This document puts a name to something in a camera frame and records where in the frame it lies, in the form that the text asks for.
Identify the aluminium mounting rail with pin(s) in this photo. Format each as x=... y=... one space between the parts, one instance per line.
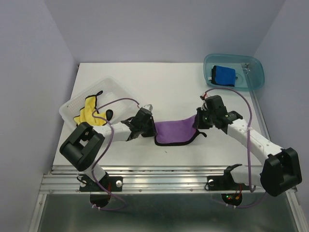
x=136 y=179

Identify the purple and grey towel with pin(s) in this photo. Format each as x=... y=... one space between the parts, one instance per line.
x=176 y=133

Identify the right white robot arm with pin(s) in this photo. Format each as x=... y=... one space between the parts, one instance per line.
x=280 y=168

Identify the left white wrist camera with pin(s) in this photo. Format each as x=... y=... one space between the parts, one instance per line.
x=148 y=107

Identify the blue and black towel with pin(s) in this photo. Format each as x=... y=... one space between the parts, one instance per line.
x=223 y=76

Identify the yellow towel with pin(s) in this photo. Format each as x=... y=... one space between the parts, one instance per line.
x=89 y=112

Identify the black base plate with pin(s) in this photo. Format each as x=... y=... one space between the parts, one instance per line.
x=110 y=183
x=225 y=182

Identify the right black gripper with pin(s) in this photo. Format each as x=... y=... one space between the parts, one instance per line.
x=199 y=124

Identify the teal plastic tub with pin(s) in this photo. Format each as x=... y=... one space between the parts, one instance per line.
x=249 y=70

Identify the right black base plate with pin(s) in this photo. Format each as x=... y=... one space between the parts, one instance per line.
x=225 y=182

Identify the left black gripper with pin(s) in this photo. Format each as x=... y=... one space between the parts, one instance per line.
x=152 y=131

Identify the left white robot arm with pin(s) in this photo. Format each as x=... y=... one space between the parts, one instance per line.
x=84 y=143

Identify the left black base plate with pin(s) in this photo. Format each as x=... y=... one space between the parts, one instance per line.
x=110 y=183

